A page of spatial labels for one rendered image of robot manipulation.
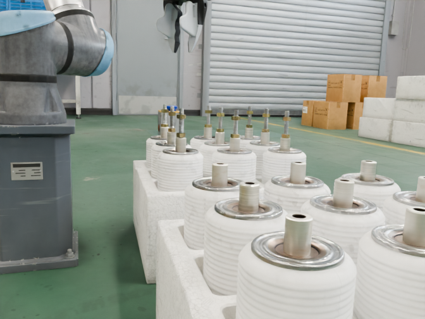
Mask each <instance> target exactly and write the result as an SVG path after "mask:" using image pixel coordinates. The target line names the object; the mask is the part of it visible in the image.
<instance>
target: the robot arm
mask: <svg viewBox="0 0 425 319"><path fill-rule="evenodd" d="M43 1H44V4H45V7H46V10H47V11H45V10H10V11H1V12H0V125H55V124H62V123H66V111H65V108H64V106H63V103H62V100H61V97H60V95H59V92H58V88H57V78H56V77H57V76H56V75H76V76H82V77H89V76H98V75H101V74H103V73H104V72H105V71H106V70H107V69H108V68H109V66H110V64H111V60H112V58H113V54H114V43H113V39H112V37H111V35H110V34H109V33H108V32H107V31H105V30H104V29H103V28H98V27H97V24H96V21H95V18H94V15H93V13H92V12H91V11H89V10H87V9H85V8H84V6H83V2H82V0H43ZM207 1H210V0H164V1H163V8H164V16H162V17H160V18H158V19H157V21H156V28H157V30H158V31H160V32H161V33H162V34H164V35H165V36H167V37H168V42H169V46H170V48H171V50H172V52H173V53H176V52H177V50H178V47H179V45H180V40H179V36H180V27H181V28H182V30H184V31H185V32H186V33H188V34H189V38H188V52H189V53H191V52H192V51H193V50H194V47H195V45H196V43H197V41H198V39H199V35H200V33H201V30H202V26H203V24H204V20H205V17H206V11H207ZM183 3H185V14H184V15H183V13H182V11H181V10H180V9H179V8H178V7H177V6H178V5H179V6H182V4H183Z"/></svg>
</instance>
